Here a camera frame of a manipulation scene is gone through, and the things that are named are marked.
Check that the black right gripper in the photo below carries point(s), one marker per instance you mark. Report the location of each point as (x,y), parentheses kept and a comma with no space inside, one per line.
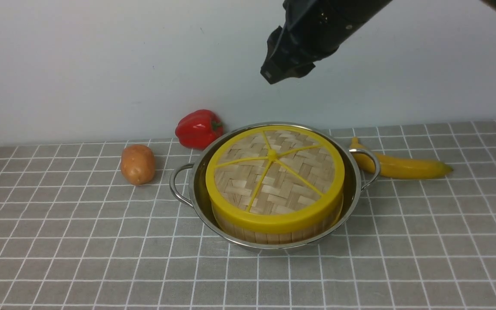
(313,30)

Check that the woven bamboo steamer lid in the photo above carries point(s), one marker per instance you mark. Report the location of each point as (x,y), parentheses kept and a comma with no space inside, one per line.
(276,163)

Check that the bamboo steamer basket yellow rim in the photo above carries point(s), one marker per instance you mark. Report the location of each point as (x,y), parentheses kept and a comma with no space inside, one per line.
(270,223)

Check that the stainless steel pot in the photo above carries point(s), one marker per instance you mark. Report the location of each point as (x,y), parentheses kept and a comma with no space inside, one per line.
(187,184)

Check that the red bell pepper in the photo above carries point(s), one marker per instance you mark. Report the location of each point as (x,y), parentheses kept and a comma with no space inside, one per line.
(199,129)

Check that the yellow banana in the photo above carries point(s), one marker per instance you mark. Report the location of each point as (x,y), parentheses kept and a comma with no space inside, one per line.
(400,168)

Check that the brown potato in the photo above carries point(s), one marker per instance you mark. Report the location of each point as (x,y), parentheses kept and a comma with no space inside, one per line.
(138,165)

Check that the grey checked tablecloth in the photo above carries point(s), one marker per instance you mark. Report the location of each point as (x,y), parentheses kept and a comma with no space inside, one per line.
(74,235)

